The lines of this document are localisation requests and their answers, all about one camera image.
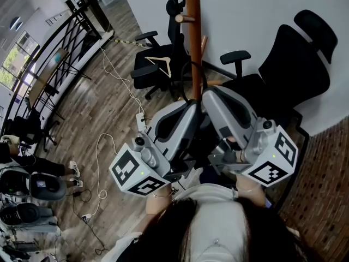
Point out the person's right hand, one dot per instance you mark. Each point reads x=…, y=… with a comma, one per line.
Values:
x=241, y=155

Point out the person's left forearm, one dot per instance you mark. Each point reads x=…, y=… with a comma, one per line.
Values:
x=158, y=203

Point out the white power strip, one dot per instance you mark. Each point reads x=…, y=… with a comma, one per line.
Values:
x=140, y=120

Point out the small black chair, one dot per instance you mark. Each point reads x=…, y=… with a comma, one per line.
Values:
x=30, y=127

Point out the black office chair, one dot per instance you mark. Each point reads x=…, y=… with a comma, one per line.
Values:
x=294, y=70
x=174, y=37

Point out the wooden clothes hanger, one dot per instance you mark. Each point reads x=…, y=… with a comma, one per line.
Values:
x=165, y=64

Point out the person's right forearm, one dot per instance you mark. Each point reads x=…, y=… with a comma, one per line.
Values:
x=251, y=191

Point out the person's white top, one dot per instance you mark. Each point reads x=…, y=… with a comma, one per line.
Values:
x=218, y=217

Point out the window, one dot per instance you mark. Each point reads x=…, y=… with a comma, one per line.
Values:
x=16, y=59

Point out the wooden board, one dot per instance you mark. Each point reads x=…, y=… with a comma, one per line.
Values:
x=45, y=76

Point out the wooden coat rack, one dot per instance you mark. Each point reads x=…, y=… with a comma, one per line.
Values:
x=194, y=37

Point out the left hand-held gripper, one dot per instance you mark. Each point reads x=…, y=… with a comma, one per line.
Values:
x=178, y=130

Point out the yellow black striped strip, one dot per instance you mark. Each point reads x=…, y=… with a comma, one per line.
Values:
x=128, y=42

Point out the black metal railing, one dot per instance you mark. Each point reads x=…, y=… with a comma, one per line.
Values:
x=68, y=34

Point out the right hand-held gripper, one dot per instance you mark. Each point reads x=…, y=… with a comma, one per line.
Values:
x=229, y=110

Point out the grey padded device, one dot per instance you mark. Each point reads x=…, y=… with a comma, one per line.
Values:
x=24, y=214
x=46, y=185

